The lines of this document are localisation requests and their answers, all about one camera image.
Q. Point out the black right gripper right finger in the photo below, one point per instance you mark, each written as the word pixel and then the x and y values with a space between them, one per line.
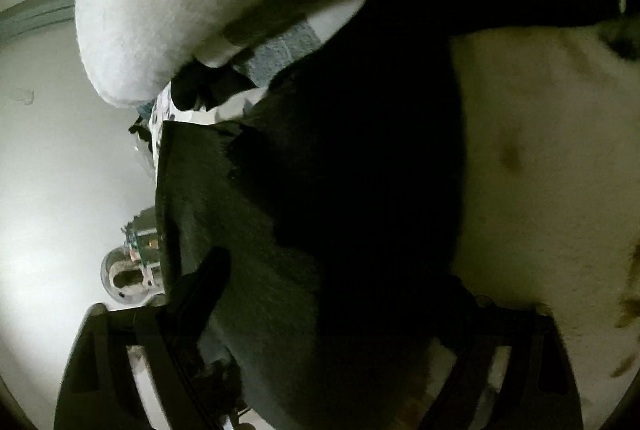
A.
pixel 538 389

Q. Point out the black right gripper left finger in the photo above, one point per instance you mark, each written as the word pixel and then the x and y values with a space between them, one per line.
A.
pixel 99 390

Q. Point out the black grey striped shirt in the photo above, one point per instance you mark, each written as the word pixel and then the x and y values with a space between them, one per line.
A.
pixel 341 199

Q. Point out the white electric fan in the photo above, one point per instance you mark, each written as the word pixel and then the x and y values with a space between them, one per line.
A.
pixel 129 280

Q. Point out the green metal shelf rack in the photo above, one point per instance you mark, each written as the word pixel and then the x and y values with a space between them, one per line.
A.
pixel 143 244

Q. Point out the floral cream bed blanket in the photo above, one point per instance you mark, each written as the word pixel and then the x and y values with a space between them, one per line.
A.
pixel 552 198

